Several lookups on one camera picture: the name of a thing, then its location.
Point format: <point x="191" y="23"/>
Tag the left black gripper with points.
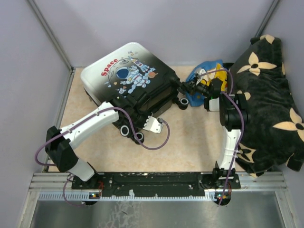
<point x="140" y="126"/>

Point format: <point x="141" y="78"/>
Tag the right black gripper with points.
<point x="192" y="86"/>

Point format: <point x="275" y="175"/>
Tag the light blue Pikachu shirt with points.
<point x="204" y="80"/>

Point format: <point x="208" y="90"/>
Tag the black suitcase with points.
<point x="132" y="75"/>

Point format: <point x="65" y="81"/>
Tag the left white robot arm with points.
<point x="60" y="143"/>

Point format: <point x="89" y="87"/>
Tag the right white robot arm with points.
<point x="233" y="116"/>

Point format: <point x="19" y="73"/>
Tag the black flower pattern blanket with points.
<point x="274" y="134"/>

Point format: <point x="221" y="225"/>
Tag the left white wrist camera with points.
<point x="152" y="125"/>

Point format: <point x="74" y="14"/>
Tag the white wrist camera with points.
<point x="152" y="125"/>
<point x="200" y="72"/>

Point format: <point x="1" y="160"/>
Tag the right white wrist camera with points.
<point x="200" y="72"/>

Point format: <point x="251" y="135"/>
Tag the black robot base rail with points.
<point x="160" y="184"/>

